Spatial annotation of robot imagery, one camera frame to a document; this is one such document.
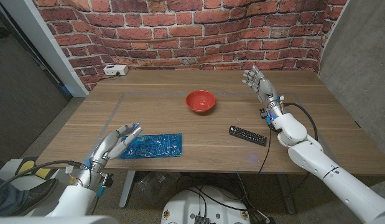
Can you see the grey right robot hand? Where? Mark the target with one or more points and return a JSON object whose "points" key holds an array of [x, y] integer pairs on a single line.
{"points": [[265, 87]]}

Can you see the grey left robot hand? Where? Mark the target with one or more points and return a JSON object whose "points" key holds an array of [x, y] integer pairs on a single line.
{"points": [[108, 146]]}

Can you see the blue snack packet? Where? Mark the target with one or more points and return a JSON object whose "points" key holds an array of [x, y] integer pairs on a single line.
{"points": [[161, 146]]}

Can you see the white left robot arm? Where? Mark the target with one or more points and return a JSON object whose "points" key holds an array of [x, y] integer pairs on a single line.
{"points": [[74, 199]]}

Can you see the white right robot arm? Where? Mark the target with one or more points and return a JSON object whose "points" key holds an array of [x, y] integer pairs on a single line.
{"points": [[335, 180]]}

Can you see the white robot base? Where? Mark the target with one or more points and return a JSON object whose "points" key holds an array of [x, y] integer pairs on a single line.
{"points": [[186, 205]]}

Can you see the black TV remote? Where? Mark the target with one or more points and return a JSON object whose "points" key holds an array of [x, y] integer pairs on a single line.
{"points": [[247, 135]]}

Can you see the red bowl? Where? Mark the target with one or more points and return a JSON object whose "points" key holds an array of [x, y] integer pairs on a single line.
{"points": [[200, 100]]}

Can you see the clear plastic bag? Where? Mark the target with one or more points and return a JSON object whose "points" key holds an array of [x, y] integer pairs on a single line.
{"points": [[155, 186]]}

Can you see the white power strip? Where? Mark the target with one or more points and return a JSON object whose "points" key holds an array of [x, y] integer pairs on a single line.
{"points": [[115, 69]]}

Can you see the yellow foot pedal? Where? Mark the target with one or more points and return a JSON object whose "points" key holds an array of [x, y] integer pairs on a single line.
{"points": [[27, 165]]}

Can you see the person's leg with black shoe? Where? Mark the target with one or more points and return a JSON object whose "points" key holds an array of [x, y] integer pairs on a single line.
{"points": [[36, 194]]}

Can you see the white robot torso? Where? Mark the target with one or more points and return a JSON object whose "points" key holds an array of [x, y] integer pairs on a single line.
{"points": [[55, 220]]}

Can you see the printed brick wall backdrop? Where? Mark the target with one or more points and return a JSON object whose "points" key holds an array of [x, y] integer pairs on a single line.
{"points": [[192, 34]]}

